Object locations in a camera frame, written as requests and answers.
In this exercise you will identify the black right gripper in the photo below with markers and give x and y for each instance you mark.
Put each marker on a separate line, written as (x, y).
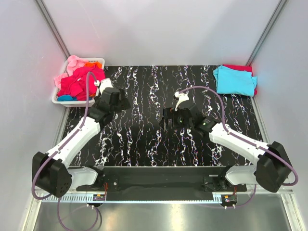
(169, 113)

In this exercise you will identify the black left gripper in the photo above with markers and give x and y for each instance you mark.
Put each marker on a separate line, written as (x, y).
(123, 104)

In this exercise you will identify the magenta t shirt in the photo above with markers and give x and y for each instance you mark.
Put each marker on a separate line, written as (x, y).
(75, 85)

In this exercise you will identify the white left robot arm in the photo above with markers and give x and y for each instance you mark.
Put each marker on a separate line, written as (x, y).
(51, 171)

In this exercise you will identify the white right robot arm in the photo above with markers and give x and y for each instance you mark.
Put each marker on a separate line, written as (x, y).
(270, 163)

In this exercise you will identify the black marble pattern mat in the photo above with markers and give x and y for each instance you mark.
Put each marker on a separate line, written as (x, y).
(134, 137)

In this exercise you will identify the white plastic laundry basket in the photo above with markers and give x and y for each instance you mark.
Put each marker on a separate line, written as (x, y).
(91, 89)

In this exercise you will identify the orange t shirt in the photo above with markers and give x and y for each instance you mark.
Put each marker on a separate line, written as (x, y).
(92, 64)

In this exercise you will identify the blue t shirt in basket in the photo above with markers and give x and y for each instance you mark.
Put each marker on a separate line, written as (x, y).
(65, 98)

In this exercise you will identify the light pink t shirt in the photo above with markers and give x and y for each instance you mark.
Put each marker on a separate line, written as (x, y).
(73, 62)

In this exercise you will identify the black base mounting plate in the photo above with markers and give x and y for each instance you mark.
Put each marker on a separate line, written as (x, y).
(158, 180)

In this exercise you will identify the folded cyan t shirt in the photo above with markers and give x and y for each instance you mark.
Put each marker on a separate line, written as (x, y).
(230, 81)

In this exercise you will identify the folded red t shirt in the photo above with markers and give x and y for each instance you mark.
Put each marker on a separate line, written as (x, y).
(241, 68)

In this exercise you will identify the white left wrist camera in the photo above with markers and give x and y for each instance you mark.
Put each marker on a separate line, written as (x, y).
(102, 85)

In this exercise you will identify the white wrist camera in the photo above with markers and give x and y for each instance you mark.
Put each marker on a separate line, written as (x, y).
(102, 85)
(180, 97)

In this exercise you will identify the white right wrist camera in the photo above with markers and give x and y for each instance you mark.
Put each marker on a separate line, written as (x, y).
(180, 97)

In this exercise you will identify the white slotted cable duct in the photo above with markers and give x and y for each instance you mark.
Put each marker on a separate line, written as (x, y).
(140, 198)

